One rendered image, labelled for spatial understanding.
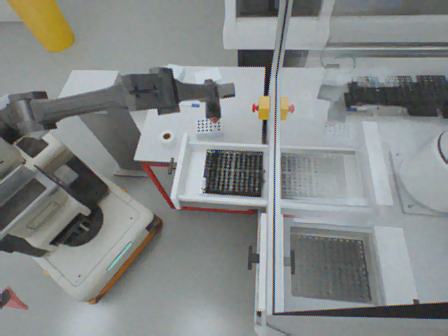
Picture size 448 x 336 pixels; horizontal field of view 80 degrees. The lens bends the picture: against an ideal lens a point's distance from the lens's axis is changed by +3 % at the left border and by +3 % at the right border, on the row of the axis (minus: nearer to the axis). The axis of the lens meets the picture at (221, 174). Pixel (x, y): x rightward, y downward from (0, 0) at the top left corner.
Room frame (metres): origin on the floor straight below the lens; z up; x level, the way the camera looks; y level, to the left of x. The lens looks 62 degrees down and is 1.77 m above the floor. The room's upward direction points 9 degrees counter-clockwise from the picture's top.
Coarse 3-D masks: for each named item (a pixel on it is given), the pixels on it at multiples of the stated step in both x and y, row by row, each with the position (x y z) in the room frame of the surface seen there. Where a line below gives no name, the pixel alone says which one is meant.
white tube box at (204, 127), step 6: (198, 120) 0.83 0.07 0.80; (204, 120) 0.82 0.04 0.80; (210, 120) 0.82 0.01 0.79; (198, 126) 0.79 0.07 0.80; (204, 126) 0.79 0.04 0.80; (210, 126) 0.79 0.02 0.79; (216, 126) 0.78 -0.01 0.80; (222, 126) 0.78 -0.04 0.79; (198, 132) 0.76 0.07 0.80; (204, 132) 0.75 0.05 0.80; (210, 132) 0.75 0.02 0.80; (216, 132) 0.74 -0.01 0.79; (222, 132) 0.74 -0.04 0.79
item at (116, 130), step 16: (80, 80) 1.26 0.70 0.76; (96, 80) 1.25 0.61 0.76; (112, 80) 1.23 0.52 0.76; (64, 96) 1.16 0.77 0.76; (96, 112) 1.04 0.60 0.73; (112, 112) 1.12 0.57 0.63; (128, 112) 1.25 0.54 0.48; (96, 128) 1.11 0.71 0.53; (112, 128) 1.08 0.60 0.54; (128, 128) 1.17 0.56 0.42; (112, 144) 1.10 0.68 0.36; (128, 144) 1.08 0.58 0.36; (128, 160) 1.09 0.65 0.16; (144, 176) 1.03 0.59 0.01
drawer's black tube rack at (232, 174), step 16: (208, 160) 0.56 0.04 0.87; (224, 160) 0.53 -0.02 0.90; (240, 160) 0.52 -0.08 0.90; (256, 160) 0.52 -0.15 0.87; (208, 176) 0.47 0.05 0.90; (224, 176) 0.46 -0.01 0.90; (240, 176) 0.46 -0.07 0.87; (256, 176) 0.44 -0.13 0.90; (208, 192) 0.41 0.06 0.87; (224, 192) 0.41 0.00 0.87; (240, 192) 0.39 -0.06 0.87; (256, 192) 0.37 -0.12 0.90
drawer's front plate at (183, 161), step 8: (184, 136) 0.65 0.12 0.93; (184, 144) 0.61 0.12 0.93; (184, 152) 0.57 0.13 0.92; (184, 160) 0.55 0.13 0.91; (176, 168) 0.51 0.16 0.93; (184, 168) 0.53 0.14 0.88; (176, 176) 0.47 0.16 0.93; (184, 176) 0.50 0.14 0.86; (176, 184) 0.44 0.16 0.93; (184, 184) 0.48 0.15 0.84; (176, 192) 0.41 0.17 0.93; (176, 200) 0.39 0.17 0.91; (176, 208) 0.39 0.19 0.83
